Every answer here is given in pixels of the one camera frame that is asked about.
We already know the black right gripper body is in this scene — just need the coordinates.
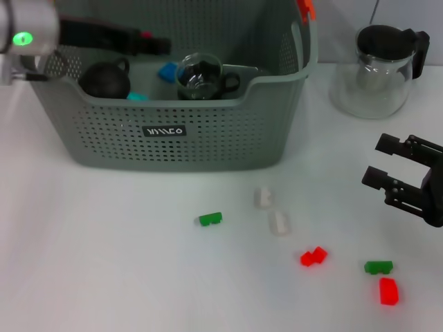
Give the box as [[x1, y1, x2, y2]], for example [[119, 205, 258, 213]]
[[420, 161, 443, 228]]

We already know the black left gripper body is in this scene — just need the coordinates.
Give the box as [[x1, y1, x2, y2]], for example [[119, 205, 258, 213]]
[[57, 16, 141, 56]]

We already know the blue square toy brick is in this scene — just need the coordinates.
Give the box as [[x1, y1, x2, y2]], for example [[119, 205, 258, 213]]
[[158, 62, 178, 84]]

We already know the glass teacup with black base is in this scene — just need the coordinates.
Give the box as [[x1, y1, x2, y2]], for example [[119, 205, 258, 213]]
[[175, 52, 241, 101]]

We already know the green toy brick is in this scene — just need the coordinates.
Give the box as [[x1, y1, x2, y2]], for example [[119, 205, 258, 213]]
[[199, 212, 224, 228], [363, 260, 394, 276]]

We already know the bright red toy brick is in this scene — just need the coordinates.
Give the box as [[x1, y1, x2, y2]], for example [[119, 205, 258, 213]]
[[379, 276, 401, 306]]

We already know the orange-red notched toy brick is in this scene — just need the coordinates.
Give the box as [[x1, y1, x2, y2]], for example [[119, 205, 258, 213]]
[[299, 245, 329, 267]]

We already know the grey-green perforated storage basket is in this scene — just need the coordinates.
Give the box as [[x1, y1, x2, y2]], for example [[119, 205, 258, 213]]
[[20, 0, 318, 173]]

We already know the black clay teapot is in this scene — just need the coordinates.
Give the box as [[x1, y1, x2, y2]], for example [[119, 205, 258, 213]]
[[78, 57, 132, 100]]

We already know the glass teapot with black lid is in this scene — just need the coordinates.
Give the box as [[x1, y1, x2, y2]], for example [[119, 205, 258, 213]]
[[327, 24, 431, 120]]

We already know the clear toy brick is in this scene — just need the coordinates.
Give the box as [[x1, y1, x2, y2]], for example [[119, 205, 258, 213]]
[[253, 186, 276, 210], [268, 210, 293, 238]]

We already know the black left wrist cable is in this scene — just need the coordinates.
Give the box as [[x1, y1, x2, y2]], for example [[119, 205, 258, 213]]
[[19, 51, 70, 83]]

